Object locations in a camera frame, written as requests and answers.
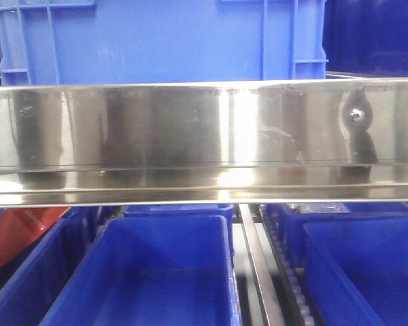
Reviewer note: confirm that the blue bin centre rear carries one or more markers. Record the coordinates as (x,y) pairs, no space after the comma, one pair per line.
(188,210)

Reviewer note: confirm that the blue bin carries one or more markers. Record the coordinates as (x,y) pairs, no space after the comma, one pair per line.
(290,230)
(153,271)
(188,210)
(33,287)
(356,272)

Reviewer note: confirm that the blue bin right rear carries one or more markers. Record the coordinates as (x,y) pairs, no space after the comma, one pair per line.
(290,230)

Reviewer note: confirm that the blue bin centre front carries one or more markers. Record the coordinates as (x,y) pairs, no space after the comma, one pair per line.
(153,271)

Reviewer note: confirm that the metal shelf divider bar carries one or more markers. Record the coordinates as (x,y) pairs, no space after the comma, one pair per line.
(267,298)

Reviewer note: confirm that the blue bin right front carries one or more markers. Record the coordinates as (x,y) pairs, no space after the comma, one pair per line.
(356,272)

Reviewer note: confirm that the red bag in bin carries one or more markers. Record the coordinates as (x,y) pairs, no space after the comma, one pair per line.
(20,227)

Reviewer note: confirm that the blue bin left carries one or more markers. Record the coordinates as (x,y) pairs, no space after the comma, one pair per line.
(33,287)

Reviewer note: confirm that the clear plastic bagged parts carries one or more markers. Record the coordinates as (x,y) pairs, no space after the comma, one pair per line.
(318,208)

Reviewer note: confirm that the black roller track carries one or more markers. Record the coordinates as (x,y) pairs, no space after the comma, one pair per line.
(297,301)

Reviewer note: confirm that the dark blue crate right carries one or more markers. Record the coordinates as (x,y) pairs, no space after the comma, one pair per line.
(367,37)

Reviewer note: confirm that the large light blue crate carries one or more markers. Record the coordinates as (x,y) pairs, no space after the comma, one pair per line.
(130,42)

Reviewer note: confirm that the stainless steel shelf rail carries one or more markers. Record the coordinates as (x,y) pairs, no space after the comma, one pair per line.
(242,142)

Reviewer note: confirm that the screw on shelf rail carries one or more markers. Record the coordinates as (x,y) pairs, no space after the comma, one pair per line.
(356,114)

